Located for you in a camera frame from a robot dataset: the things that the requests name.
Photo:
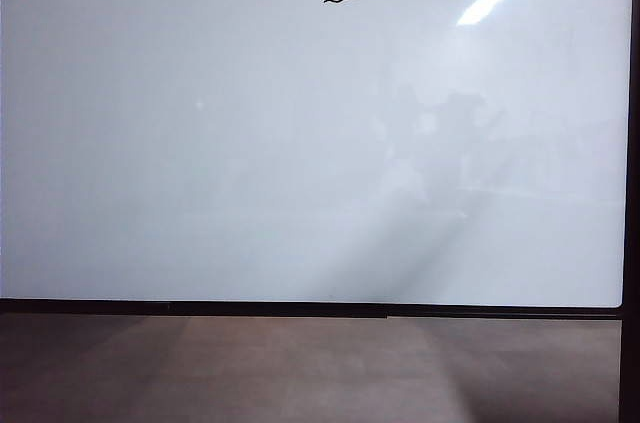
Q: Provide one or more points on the white board with black frame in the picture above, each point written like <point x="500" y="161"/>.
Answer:
<point x="300" y="143"/>

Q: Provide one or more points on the black board stand post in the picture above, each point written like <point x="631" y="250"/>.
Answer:
<point x="629" y="373"/>

